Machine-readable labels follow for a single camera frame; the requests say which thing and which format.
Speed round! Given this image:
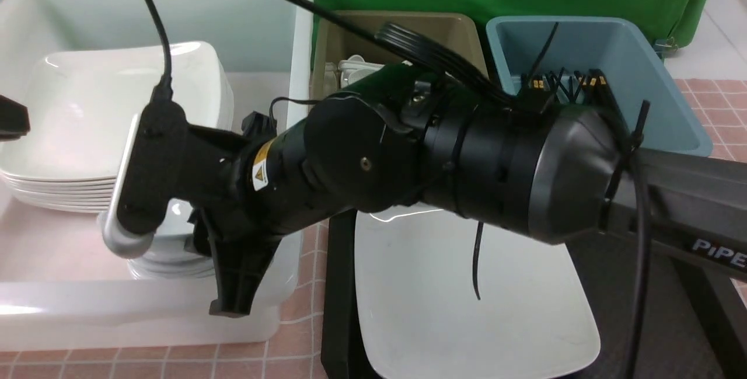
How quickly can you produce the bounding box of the top stacked white square plate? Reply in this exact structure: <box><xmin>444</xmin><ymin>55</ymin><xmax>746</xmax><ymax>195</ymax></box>
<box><xmin>1</xmin><ymin>41</ymin><xmax>234</xmax><ymax>182</ymax></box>

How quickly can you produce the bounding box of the olive plastic spoon bin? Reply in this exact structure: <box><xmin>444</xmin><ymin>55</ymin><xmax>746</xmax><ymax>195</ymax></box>
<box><xmin>309</xmin><ymin>10</ymin><xmax>488</xmax><ymax>99</ymax></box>

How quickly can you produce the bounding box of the pile of white soup spoons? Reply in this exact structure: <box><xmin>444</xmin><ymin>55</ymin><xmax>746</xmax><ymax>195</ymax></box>
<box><xmin>323</xmin><ymin>54</ymin><xmax>384</xmax><ymax>92</ymax></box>

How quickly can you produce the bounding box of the stack of white square plates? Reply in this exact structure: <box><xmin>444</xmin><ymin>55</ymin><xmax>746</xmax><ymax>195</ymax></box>
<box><xmin>0</xmin><ymin>75</ymin><xmax>234</xmax><ymax>214</ymax></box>

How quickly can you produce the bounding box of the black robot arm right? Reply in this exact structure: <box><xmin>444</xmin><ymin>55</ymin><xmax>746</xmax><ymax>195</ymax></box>
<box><xmin>102</xmin><ymin>63</ymin><xmax>745</xmax><ymax>317</ymax></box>

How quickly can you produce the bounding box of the white square rice plate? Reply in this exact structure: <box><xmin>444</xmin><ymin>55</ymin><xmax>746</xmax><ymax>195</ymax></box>
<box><xmin>354</xmin><ymin>204</ymin><xmax>601</xmax><ymax>378</ymax></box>

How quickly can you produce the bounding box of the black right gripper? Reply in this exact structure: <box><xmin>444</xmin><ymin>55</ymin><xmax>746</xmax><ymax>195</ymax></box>
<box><xmin>102</xmin><ymin>102</ymin><xmax>282</xmax><ymax>318</ymax></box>

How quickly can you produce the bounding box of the pile of black chopsticks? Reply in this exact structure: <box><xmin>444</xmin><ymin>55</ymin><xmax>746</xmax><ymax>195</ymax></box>
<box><xmin>513</xmin><ymin>68</ymin><xmax>620</xmax><ymax>112</ymax></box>

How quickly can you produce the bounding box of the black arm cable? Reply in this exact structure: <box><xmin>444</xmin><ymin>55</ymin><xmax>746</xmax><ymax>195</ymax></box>
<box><xmin>123</xmin><ymin>0</ymin><xmax>176</xmax><ymax>105</ymax></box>

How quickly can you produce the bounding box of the blue plastic chopstick bin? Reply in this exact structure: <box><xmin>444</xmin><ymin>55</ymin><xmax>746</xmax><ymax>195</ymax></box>
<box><xmin>486</xmin><ymin>15</ymin><xmax>713</xmax><ymax>157</ymax></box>

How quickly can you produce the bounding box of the stack of white bowls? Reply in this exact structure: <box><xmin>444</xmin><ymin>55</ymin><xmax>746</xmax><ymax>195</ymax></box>
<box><xmin>127</xmin><ymin>200</ymin><xmax>214</xmax><ymax>280</ymax></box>

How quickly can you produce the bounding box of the white plastic storage bin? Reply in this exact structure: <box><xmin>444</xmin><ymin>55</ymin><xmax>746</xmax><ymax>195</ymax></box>
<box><xmin>2</xmin><ymin>0</ymin><xmax>313</xmax><ymax>352</ymax></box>

